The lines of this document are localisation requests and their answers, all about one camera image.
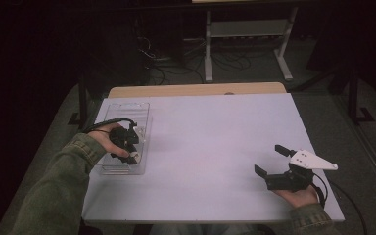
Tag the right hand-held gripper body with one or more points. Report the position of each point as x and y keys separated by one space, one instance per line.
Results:
x=290 y=179

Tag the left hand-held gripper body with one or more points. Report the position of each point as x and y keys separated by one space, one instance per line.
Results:
x=122 y=137

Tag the clear plastic tray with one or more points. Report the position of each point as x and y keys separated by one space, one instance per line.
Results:
x=140 y=114

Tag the person's right hand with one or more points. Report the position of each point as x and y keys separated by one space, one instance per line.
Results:
x=298 y=197

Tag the person's left hand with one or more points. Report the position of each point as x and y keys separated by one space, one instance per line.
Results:
x=103 y=140

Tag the white board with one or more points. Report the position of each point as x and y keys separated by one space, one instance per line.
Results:
x=209 y=182

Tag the black metal stand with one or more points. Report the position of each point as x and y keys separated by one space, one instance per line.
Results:
x=354 y=98
x=83 y=98

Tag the wooden table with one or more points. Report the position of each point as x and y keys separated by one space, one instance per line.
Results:
x=176 y=89

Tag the dark round table grommet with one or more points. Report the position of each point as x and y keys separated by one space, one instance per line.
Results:
x=229 y=93

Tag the white metal stand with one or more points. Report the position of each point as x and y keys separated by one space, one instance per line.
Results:
x=248 y=28

